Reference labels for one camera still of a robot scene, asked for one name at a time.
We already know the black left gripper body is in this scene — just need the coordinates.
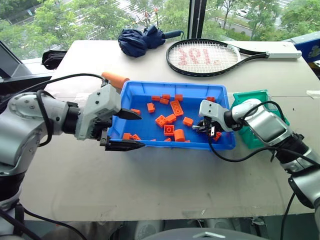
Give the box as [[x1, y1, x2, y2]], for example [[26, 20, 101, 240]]
[[86, 116, 113, 148]]

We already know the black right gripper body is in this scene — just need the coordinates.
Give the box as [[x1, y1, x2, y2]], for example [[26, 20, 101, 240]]
[[202, 116, 224, 139]]

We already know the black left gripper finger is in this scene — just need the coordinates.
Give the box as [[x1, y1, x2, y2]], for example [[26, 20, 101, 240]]
[[104, 139, 146, 152], [113, 107, 143, 121]]

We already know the blue plastic tray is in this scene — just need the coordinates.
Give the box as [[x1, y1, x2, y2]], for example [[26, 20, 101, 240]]
[[107, 79, 237, 151]]

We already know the green plastic bin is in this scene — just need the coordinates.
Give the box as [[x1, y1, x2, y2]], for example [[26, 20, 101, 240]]
[[229, 89, 291, 150]]

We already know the orange plastic brick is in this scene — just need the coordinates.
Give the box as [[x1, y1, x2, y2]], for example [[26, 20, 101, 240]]
[[169, 99, 185, 117]]

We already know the orange tapered cylinder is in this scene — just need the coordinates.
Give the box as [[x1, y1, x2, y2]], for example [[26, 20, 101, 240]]
[[101, 71, 131, 90]]

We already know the navy folded umbrella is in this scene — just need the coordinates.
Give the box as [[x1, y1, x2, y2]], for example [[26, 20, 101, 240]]
[[117, 24, 185, 58]]

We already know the black folded fabric bundle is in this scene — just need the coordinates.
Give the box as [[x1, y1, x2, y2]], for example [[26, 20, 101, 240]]
[[41, 49, 68, 71]]

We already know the black white tennis racket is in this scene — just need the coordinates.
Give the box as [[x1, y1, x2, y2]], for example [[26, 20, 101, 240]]
[[165, 38, 303, 78]]

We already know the black framed grey panel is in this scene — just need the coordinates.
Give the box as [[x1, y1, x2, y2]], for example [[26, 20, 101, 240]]
[[0, 39, 53, 99]]

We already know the blue printed carton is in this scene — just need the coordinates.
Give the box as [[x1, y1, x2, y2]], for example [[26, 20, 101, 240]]
[[294, 34, 320, 61]]

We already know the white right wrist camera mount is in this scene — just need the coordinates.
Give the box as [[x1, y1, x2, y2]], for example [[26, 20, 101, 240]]
[[198, 99, 230, 124]]

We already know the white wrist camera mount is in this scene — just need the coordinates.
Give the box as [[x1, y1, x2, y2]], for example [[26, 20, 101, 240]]
[[74, 84, 123, 141], [198, 99, 230, 124]]

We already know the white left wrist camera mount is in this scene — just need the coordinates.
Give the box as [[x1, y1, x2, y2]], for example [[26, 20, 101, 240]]
[[74, 84, 123, 141]]

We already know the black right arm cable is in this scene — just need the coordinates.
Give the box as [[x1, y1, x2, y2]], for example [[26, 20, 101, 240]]
[[207, 99, 315, 163]]

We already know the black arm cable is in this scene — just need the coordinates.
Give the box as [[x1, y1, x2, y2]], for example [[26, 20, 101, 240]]
[[36, 73, 108, 148], [207, 99, 315, 163]]

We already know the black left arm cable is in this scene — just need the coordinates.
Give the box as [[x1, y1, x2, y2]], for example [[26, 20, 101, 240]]
[[36, 73, 108, 148]]

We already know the black loose cable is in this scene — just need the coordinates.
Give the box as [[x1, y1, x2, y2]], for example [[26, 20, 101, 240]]
[[14, 202, 87, 240]]

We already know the black window frame post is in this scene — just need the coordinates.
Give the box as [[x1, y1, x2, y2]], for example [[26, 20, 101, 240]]
[[187, 0, 208, 41]]

